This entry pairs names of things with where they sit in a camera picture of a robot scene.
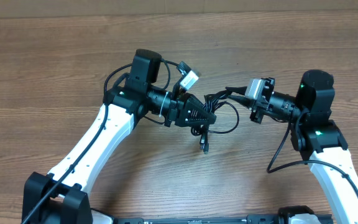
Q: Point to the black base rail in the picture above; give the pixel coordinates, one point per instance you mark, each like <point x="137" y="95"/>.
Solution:
<point x="291" y="214"/>

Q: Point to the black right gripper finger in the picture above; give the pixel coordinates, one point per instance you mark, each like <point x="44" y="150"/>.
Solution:
<point x="239" y="90"/>
<point x="242" y="101"/>

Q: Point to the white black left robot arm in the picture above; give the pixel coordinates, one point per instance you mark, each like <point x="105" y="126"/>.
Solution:
<point x="63" y="194"/>

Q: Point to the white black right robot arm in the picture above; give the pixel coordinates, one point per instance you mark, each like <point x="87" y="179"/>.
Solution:
<point x="321" y="144"/>

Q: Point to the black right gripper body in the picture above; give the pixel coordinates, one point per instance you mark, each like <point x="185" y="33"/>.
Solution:
<point x="257" y="116"/>

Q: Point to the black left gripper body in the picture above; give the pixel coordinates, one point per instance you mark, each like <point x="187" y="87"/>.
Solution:
<point x="175" y="107"/>

